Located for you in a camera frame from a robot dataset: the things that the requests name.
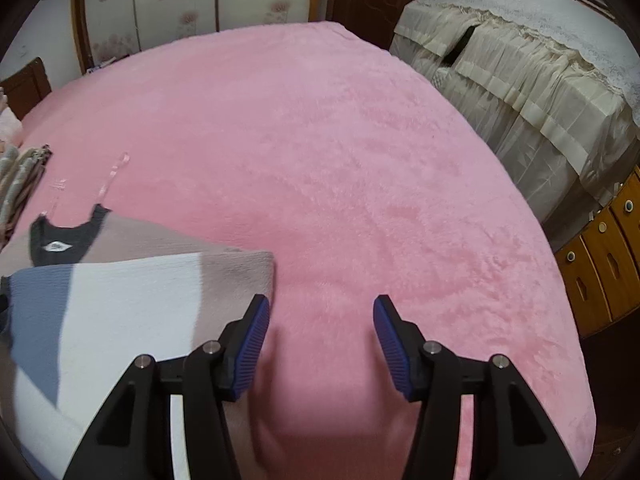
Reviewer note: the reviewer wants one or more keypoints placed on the pink floral pillow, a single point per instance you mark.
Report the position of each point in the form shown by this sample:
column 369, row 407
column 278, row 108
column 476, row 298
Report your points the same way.
column 7, row 125

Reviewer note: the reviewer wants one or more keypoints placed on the dark striped folded garment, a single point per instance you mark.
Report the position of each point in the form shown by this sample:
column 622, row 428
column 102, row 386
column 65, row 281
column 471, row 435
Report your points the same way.
column 46, row 152

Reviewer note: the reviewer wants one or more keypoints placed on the cream cloth-covered furniture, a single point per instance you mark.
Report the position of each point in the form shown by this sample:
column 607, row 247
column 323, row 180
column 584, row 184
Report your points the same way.
column 525, row 85

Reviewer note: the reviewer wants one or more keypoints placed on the wooden drawer cabinet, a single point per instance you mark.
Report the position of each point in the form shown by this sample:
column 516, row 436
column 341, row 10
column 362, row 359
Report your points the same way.
column 600, row 270

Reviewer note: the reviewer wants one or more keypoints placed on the dark wooden headboard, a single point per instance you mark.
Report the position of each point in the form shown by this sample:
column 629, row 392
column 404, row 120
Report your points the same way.
column 25, row 90

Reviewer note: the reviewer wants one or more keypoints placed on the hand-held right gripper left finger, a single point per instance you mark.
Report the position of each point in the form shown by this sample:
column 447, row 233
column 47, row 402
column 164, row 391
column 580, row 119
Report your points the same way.
column 252, row 340

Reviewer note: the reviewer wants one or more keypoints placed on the pink fleece blanket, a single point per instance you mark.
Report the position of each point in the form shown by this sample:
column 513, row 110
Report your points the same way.
column 325, row 160

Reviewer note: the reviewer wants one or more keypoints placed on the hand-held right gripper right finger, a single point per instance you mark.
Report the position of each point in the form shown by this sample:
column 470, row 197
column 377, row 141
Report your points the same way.
column 387, row 345

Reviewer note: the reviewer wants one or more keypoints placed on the colour-block knit sweater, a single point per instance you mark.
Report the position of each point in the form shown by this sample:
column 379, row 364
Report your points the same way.
column 125, row 300

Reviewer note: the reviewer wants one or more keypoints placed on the dark wooden door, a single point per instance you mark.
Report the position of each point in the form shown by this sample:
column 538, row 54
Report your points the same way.
column 370, row 0

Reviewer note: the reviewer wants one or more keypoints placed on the cream folded garment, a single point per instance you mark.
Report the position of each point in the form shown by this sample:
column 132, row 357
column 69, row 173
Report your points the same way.
column 22, row 180

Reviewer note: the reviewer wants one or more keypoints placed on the floral sliding-door wardrobe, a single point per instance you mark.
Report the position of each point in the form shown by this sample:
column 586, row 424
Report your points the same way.
column 175, row 5

